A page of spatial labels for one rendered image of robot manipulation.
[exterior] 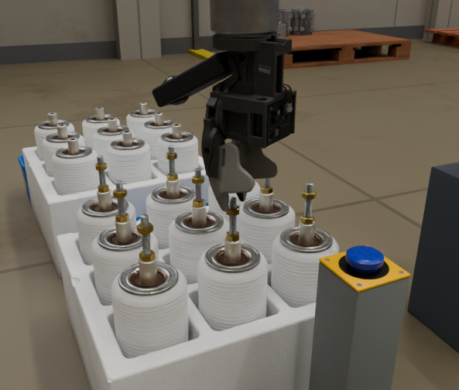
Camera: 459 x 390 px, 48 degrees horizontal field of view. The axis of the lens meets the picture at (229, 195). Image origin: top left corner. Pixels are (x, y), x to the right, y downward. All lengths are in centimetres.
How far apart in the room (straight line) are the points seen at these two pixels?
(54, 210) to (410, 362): 73
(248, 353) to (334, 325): 15
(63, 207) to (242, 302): 53
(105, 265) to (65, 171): 41
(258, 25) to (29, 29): 347
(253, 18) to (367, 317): 33
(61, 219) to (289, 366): 58
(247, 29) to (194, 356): 39
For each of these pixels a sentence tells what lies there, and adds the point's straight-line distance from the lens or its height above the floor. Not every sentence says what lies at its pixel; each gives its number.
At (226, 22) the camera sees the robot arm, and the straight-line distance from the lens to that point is 57.
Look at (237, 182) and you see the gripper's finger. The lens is 61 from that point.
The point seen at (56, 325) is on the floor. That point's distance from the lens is 105.
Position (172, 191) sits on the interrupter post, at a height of 26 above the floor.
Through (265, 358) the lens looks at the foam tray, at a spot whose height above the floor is 13.
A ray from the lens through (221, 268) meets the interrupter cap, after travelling 68.
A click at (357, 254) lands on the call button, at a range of 57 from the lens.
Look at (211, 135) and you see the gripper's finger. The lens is 60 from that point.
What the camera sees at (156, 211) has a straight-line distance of 87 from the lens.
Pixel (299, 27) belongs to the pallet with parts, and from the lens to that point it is 417.
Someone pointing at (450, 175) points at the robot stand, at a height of 30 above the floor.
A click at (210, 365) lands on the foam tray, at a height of 15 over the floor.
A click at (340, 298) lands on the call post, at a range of 57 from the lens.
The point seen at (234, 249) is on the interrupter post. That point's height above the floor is 27.
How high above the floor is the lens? 61
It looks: 24 degrees down
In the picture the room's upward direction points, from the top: straight up
